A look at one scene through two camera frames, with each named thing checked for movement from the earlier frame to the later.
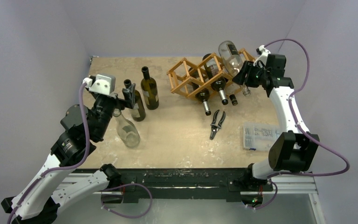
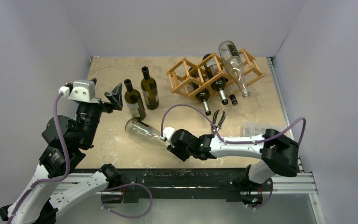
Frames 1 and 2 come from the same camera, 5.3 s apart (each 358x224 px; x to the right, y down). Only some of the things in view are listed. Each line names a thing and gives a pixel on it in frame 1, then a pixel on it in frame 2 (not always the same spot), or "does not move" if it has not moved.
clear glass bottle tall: x=233 y=61 does not move
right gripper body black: x=248 y=73 → x=173 y=143
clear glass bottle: x=127 y=131 → x=141 y=129
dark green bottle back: x=149 y=88 does not move
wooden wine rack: x=185 y=78 does not move
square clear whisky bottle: x=233 y=100 does not move
